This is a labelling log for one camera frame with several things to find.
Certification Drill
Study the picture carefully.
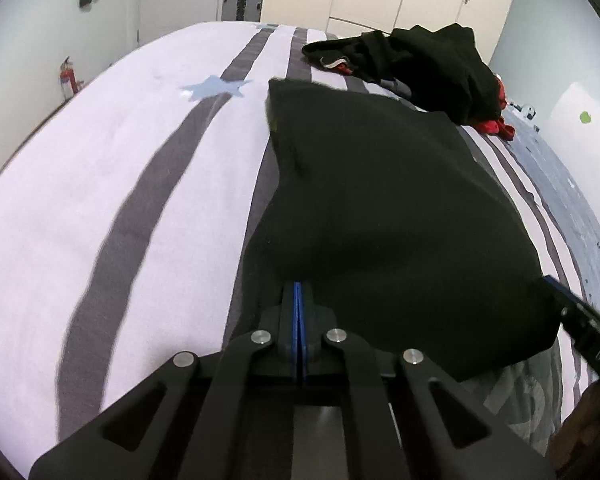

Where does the striped star print bed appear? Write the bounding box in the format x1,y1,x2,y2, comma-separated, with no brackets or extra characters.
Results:
0,20,600,480

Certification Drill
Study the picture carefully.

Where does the red garment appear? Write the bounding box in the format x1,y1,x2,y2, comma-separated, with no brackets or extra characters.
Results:
470,74,517,142

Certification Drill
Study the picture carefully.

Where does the black shirt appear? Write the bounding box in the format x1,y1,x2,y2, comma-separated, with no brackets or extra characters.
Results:
240,77,563,383

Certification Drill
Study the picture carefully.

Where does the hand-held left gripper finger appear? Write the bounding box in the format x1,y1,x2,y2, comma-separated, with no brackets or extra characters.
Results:
299,282,556,480
30,281,299,480

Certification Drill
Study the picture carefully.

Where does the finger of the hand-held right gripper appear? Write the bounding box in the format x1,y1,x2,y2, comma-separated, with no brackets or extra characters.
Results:
538,274,589,314

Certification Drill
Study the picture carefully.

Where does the pile of black clothes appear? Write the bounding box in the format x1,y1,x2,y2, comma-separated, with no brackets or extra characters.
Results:
301,22,503,126

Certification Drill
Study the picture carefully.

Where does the red fire extinguisher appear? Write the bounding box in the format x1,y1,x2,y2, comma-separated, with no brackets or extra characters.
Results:
59,56,86,101

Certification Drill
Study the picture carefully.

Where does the white headboard with apple stickers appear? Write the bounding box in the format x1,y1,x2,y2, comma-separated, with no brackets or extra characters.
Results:
542,80,600,241

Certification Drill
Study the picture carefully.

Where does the dark ribbed suitcase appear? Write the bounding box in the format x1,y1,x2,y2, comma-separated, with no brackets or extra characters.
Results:
222,0,266,23

